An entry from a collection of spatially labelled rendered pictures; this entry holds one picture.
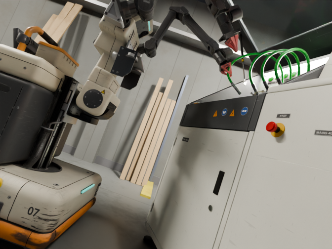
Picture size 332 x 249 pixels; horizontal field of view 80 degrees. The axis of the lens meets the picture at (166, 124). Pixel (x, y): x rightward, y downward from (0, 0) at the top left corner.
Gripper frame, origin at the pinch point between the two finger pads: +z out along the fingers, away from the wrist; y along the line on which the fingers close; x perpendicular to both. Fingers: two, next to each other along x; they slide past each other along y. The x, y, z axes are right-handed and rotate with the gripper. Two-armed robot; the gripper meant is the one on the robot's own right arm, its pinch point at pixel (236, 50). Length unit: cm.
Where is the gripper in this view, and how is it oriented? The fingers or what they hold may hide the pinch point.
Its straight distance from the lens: 115.2
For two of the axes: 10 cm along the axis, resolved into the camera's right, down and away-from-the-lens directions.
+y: 9.0, -4.0, 1.5
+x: -1.4, 0.5, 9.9
